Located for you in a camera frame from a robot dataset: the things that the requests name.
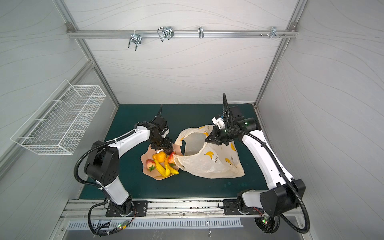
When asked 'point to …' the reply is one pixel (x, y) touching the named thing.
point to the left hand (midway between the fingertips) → (169, 145)
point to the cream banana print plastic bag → (202, 159)
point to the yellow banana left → (165, 172)
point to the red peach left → (150, 164)
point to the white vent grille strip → (188, 224)
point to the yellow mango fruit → (160, 156)
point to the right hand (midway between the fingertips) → (208, 136)
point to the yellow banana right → (172, 171)
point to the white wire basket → (57, 126)
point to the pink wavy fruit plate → (148, 154)
